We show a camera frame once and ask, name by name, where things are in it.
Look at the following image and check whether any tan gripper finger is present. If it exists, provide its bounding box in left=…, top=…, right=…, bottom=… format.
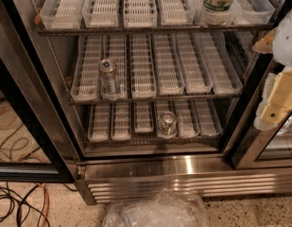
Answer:
left=259, top=68, right=292, bottom=125
left=252, top=28, right=277, bottom=54

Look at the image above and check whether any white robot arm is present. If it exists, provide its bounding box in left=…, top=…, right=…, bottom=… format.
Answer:
left=252, top=9, right=292, bottom=131

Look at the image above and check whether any right glass fridge door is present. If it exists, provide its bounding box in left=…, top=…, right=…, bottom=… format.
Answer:
left=232, top=61, right=292, bottom=169

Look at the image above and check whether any silver green red can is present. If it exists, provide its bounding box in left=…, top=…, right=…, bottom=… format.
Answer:
left=158, top=111, right=177, bottom=135

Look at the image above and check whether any stainless steel fridge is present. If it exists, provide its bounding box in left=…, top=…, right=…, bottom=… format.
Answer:
left=3, top=0, right=292, bottom=206

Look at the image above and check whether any silver blue can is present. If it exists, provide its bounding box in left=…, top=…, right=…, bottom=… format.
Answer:
left=98, top=59, right=120, bottom=95

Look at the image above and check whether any open glass fridge door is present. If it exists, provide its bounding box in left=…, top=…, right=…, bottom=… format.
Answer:
left=0, top=0, right=81, bottom=183

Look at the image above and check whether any clear plastic bag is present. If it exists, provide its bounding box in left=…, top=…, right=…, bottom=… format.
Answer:
left=103, top=189, right=209, bottom=227

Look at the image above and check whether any top wire shelf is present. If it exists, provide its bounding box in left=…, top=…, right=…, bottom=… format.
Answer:
left=38, top=24, right=274, bottom=37

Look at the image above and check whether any wire shelf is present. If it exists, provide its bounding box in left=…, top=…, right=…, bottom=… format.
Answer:
left=86, top=136, right=220, bottom=145
left=38, top=24, right=274, bottom=37
left=69, top=93, right=242, bottom=106

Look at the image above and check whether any bottom wire shelf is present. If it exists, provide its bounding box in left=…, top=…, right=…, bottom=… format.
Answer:
left=86, top=136, right=220, bottom=145

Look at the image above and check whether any middle wire shelf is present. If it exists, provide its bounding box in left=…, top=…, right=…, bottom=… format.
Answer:
left=69, top=93, right=242, bottom=106

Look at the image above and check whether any orange extension cable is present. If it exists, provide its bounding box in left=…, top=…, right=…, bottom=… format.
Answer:
left=35, top=183, right=51, bottom=227

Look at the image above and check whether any black floor cable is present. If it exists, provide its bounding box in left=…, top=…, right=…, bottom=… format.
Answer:
left=0, top=182, right=51, bottom=227

